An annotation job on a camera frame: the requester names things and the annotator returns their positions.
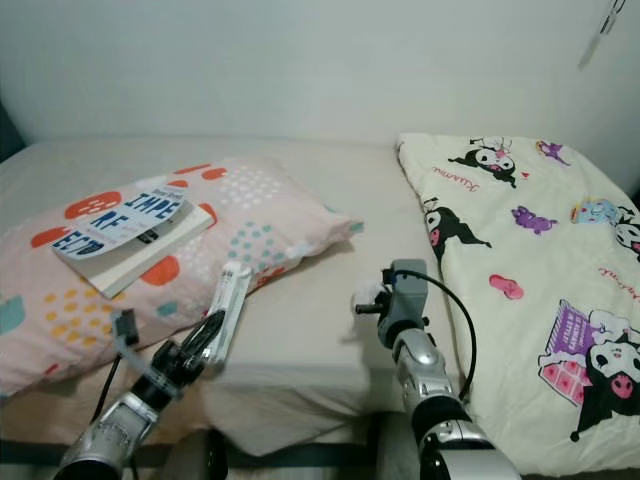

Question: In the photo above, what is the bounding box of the grey left robot leg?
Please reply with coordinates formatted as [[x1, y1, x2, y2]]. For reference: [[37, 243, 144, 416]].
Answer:
[[160, 430, 221, 480]]

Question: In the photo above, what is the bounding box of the cream cartoon print blanket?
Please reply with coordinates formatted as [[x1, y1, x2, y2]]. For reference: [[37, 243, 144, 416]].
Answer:
[[397, 132, 640, 479]]

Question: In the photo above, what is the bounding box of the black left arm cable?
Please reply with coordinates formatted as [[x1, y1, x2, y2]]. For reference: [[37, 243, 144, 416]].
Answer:
[[95, 355, 121, 421]]

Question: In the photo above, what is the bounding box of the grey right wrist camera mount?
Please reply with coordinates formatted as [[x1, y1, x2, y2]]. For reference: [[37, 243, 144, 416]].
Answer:
[[388, 259, 429, 326]]

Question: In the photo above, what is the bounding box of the grey right robot leg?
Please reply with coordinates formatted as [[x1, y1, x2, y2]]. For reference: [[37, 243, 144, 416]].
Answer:
[[375, 415, 426, 480]]

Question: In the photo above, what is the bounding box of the grey robot leg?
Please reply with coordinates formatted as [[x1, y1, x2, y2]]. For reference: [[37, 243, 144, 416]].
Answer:
[[375, 415, 426, 480], [160, 430, 221, 480]]

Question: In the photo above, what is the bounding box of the pink patterned pillow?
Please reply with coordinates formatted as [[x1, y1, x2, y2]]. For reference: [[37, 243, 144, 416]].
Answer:
[[0, 155, 364, 396]]

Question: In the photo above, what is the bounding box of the beige bed mattress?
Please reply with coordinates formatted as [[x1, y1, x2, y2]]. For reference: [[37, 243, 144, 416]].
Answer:
[[0, 135, 640, 456]]

